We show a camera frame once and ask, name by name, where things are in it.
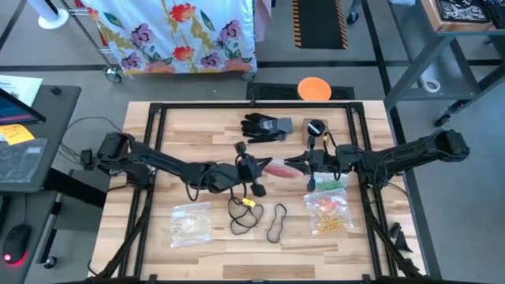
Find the black aluminium table frame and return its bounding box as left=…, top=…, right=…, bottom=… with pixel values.
left=94, top=101, right=425, bottom=284

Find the small cardboard box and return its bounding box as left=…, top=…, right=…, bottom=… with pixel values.
left=302, top=118, right=331, bottom=148

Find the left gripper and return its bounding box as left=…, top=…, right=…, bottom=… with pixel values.
left=207, top=140, right=274, bottom=198

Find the white tape roll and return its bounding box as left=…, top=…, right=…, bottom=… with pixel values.
left=423, top=77, right=442, bottom=94

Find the black office desk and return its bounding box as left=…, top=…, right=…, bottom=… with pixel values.
left=0, top=84, right=83, bottom=194

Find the black grate floor mat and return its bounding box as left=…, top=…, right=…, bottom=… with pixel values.
left=247, top=81, right=357, bottom=102

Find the black work glove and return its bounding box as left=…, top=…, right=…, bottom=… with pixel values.
left=241, top=113, right=295, bottom=144
left=245, top=113, right=277, bottom=125

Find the metal wire rack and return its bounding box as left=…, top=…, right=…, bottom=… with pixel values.
left=58, top=0, right=124, bottom=84

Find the black parts tray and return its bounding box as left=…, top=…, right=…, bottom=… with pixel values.
left=436, top=0, right=492, bottom=23
left=488, top=0, right=505, bottom=28

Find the floral print cloth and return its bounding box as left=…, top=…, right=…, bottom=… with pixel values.
left=80, top=0, right=258, bottom=78

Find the thin grey floor cable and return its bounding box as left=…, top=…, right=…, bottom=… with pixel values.
left=58, top=116, right=123, bottom=166

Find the wood-topped grey workbench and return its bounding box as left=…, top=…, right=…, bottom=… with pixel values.
left=384, top=0, right=505, bottom=128

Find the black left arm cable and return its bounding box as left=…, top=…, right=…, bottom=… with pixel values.
left=227, top=155, right=253, bottom=204

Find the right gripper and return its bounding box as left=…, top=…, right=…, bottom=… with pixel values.
left=283, top=136, right=360, bottom=193

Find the yellow sticky note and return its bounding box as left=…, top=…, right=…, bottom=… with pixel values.
left=0, top=123, right=36, bottom=146

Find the black hazard-striped floor mat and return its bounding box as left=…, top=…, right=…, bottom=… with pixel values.
left=292, top=0, right=350, bottom=50

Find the white paper sheet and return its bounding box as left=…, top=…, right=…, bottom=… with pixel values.
left=0, top=74, right=44, bottom=107

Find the grey plastic sleeve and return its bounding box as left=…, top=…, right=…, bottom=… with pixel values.
left=0, top=137, right=48, bottom=185

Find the black pole white base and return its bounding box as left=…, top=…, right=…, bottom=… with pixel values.
left=27, top=0, right=70, bottom=31

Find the pile of clear plastic bags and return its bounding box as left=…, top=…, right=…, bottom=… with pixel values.
left=170, top=201, right=214, bottom=249

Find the orange disc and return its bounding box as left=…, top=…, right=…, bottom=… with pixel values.
left=297, top=77, right=333, bottom=102

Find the pink cloth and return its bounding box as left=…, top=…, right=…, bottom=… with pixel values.
left=254, top=0, right=273, bottom=43

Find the pile of coloured rubber bands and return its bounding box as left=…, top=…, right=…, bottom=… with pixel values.
left=315, top=215, right=344, bottom=234

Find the black computer monitor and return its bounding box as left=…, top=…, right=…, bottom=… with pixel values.
left=0, top=87, right=47, bottom=126

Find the black computer mouse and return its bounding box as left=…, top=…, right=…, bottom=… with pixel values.
left=2, top=223, right=32, bottom=266

